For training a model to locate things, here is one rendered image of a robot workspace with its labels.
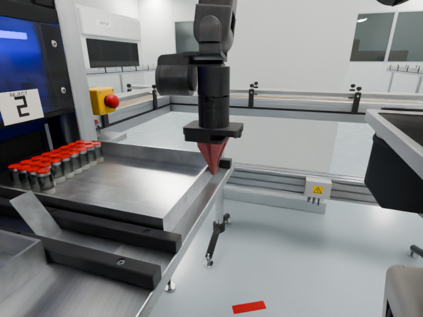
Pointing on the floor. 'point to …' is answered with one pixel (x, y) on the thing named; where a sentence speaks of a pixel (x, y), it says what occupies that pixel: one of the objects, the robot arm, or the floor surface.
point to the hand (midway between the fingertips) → (214, 170)
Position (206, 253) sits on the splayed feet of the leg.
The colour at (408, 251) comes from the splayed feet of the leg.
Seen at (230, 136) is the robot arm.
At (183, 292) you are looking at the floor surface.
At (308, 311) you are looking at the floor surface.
